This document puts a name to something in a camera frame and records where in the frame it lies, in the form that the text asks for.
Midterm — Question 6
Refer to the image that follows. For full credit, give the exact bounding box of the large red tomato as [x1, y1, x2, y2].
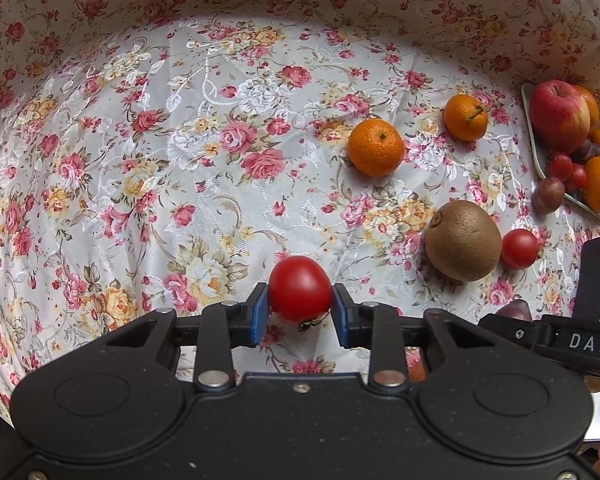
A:
[268, 256, 332, 325]

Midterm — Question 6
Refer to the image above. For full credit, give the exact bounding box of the dark purple passion fruit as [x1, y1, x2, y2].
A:
[495, 299, 532, 322]

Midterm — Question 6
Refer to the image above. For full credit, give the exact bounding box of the brown kiwi fruit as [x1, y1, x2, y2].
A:
[424, 200, 502, 283]

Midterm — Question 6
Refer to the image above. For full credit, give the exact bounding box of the mandarin orange with stem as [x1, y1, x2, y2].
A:
[443, 94, 488, 142]

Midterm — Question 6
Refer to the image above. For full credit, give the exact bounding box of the small red cherry tomato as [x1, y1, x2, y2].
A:
[501, 229, 539, 270]

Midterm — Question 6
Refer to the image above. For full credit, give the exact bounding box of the cherry tomato on plate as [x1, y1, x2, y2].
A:
[545, 152, 573, 182]
[565, 164, 588, 196]

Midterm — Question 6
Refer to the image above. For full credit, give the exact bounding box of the purple plum on plate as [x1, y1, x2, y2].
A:
[570, 139, 600, 165]

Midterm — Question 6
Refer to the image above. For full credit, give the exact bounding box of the pale green fruit plate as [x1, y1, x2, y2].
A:
[520, 82, 600, 221]

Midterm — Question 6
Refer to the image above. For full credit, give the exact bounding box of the floral tablecloth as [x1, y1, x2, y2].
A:
[0, 0, 600, 414]

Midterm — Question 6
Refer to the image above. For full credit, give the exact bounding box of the small kumquat orange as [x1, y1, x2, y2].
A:
[588, 128, 600, 147]

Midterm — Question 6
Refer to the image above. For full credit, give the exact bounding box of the red apple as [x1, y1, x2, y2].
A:
[528, 80, 591, 154]

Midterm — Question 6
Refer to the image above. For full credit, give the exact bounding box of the orange behind apple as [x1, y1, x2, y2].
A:
[573, 84, 600, 129]

